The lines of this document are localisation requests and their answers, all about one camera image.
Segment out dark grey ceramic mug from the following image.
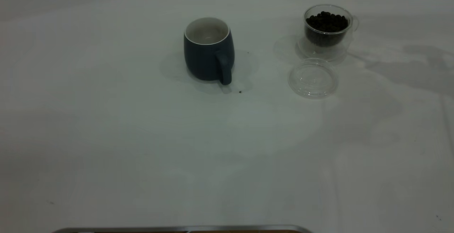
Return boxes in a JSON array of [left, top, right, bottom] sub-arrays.
[[183, 17, 235, 85]]

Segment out roasted coffee beans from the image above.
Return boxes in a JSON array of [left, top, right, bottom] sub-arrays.
[[306, 11, 349, 47]]

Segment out clear glass cup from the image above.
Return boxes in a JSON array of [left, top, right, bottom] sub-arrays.
[[296, 5, 360, 62]]

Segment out silver metal frame bar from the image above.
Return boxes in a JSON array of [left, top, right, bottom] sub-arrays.
[[52, 225, 313, 233]]

